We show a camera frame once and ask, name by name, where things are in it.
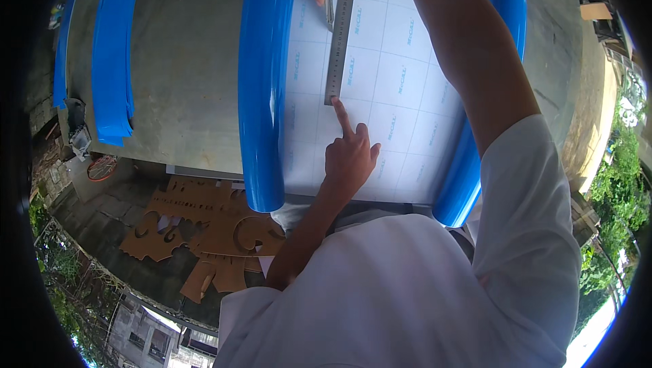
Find wide blue vinyl strip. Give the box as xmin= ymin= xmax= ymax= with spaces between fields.
xmin=91 ymin=0 xmax=147 ymax=148

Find person's left hand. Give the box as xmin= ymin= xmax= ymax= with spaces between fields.
xmin=324 ymin=97 xmax=382 ymax=191

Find grey scrap heap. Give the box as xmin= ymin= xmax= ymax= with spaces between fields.
xmin=62 ymin=97 xmax=93 ymax=161

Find orange round hoop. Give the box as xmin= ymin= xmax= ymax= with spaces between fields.
xmin=86 ymin=155 xmax=119 ymax=182

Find narrow blue vinyl strip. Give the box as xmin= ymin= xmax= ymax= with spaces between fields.
xmin=52 ymin=0 xmax=90 ymax=110

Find brown cardboard cut-outs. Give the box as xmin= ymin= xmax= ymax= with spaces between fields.
xmin=119 ymin=174 xmax=287 ymax=305

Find person's body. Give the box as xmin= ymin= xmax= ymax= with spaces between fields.
xmin=214 ymin=113 xmax=582 ymax=368

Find wooden board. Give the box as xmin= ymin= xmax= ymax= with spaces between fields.
xmin=580 ymin=2 xmax=613 ymax=22

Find steel ruler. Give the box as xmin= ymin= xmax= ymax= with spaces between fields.
xmin=324 ymin=0 xmax=360 ymax=107

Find green bushes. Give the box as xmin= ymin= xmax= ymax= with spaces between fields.
xmin=579 ymin=90 xmax=652 ymax=295

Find blue vinyl sheet white backing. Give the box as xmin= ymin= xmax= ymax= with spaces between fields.
xmin=237 ymin=0 xmax=527 ymax=228

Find grey building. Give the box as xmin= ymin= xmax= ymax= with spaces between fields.
xmin=104 ymin=294 xmax=221 ymax=368

